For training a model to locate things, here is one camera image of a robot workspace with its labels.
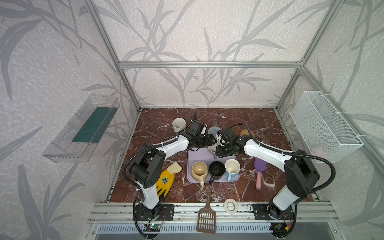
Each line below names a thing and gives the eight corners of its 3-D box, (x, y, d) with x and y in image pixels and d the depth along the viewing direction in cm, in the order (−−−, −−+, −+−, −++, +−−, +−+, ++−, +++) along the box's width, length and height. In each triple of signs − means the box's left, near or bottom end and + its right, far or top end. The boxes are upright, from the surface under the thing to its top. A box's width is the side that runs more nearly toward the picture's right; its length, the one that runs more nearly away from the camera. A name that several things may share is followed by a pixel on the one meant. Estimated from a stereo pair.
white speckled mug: (176, 135, 107) (174, 126, 99) (172, 130, 109) (169, 121, 101) (185, 128, 110) (184, 120, 102) (181, 124, 113) (180, 115, 105)
